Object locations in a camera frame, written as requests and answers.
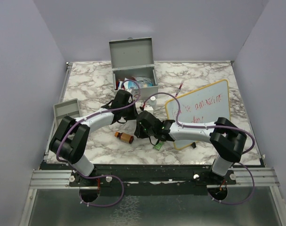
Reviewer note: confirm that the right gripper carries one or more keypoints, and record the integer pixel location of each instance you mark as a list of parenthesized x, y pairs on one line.
[(138, 132)]

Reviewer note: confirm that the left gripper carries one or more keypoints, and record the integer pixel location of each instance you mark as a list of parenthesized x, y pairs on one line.
[(134, 114)]

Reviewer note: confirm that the white plastic bottle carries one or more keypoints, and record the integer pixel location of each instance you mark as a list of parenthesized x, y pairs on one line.
[(153, 102)]

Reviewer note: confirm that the brown medicine bottle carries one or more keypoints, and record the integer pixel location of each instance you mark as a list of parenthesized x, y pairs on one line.
[(124, 137)]

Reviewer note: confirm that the bandage roll blue label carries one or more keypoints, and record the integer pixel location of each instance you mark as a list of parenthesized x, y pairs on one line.
[(119, 85)]

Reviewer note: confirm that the blue pouch packet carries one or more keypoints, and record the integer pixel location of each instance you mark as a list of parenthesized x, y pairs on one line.
[(141, 82)]

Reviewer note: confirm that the grey metal first aid box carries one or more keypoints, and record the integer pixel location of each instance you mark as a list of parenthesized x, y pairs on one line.
[(133, 58)]

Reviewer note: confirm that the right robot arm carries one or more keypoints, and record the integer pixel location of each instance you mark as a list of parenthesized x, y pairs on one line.
[(228, 140)]

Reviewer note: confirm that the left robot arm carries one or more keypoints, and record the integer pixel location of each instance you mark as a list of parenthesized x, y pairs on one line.
[(70, 138)]

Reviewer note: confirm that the green small packet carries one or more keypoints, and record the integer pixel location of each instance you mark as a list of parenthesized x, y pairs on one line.
[(158, 146)]

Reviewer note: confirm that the red marker pen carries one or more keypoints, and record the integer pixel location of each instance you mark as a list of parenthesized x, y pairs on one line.
[(179, 88)]

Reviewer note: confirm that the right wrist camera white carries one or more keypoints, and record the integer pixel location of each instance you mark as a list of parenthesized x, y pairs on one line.
[(147, 108)]

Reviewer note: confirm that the small whiteboard yellow frame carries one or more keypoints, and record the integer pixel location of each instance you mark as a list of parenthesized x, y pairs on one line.
[(205, 104)]

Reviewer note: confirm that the black mounting rail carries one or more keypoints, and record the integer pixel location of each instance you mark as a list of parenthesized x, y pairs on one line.
[(140, 180)]

